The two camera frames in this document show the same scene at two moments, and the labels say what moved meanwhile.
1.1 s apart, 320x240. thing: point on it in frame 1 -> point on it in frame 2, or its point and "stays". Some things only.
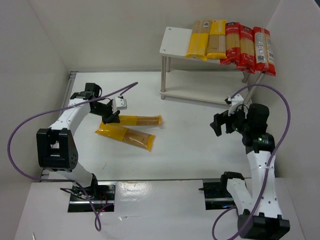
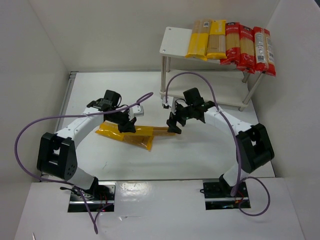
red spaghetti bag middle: x=247 y=61 stays
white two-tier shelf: x=184 y=74 stays
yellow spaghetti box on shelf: x=216 y=49 stays
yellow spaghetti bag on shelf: x=199 y=42 stays
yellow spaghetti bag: x=133 y=137 stays
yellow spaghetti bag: x=140 y=120 -> x=150 y=130
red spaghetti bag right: x=264 y=57 stays
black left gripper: x=110 y=116 -> x=124 y=121
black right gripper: x=223 y=122 -> x=176 y=117
